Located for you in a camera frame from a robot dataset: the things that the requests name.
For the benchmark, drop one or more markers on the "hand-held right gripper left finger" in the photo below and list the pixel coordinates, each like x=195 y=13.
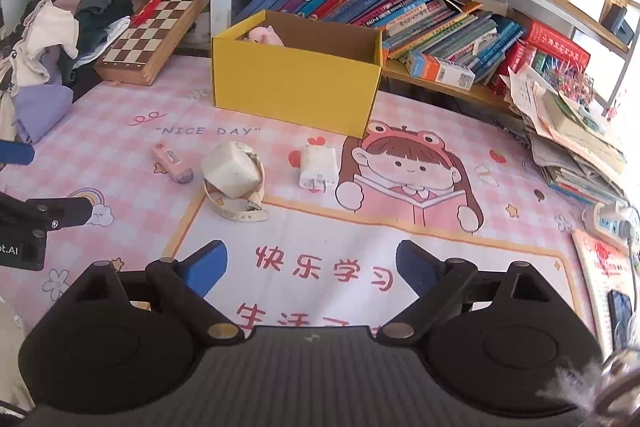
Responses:
x=207 y=264

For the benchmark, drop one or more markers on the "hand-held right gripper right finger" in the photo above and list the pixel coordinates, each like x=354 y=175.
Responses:
x=415 y=264

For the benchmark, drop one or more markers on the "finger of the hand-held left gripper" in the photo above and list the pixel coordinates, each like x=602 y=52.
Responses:
x=15 y=153
x=55 y=212

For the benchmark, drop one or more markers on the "yellow cardboard box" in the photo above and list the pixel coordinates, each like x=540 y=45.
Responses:
x=290 y=87

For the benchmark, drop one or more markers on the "pink plush toy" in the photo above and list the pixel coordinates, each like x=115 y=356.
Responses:
x=265 y=37

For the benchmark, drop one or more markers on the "beige cloth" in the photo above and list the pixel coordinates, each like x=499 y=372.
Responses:
x=10 y=347

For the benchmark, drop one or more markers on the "white cube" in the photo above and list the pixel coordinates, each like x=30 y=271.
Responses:
x=230 y=169

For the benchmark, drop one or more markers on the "pink printed desk mat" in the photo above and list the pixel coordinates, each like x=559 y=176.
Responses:
x=300 y=217

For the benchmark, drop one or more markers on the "pile of clothes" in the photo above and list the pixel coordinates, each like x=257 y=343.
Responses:
x=55 y=52

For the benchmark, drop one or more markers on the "pink stick with purple cap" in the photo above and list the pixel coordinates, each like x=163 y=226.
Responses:
x=170 y=161

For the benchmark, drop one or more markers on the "white charger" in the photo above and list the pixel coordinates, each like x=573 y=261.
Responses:
x=317 y=167

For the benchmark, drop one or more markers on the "wooden chessboard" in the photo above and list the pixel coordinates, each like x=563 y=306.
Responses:
x=150 y=32

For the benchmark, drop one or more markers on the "red booklet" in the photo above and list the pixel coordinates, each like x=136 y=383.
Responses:
x=597 y=267

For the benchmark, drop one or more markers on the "orange white carton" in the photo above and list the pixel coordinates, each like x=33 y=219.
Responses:
x=440 y=71

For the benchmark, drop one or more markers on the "stack of papers and books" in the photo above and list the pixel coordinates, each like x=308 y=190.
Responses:
x=570 y=142

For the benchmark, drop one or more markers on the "white power strip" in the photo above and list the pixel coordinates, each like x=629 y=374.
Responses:
x=607 y=219

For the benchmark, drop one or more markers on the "red ribbon ornament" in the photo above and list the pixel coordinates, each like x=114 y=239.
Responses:
x=147 y=4

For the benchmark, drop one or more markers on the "dark smartphone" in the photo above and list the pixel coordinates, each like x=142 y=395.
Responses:
x=620 y=317

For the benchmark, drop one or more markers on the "colourful small trinket pile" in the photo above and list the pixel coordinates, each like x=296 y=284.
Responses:
x=570 y=79

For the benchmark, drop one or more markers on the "row of colourful books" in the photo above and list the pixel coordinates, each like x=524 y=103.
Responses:
x=400 y=12

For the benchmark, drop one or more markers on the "black small device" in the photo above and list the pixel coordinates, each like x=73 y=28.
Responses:
x=617 y=24

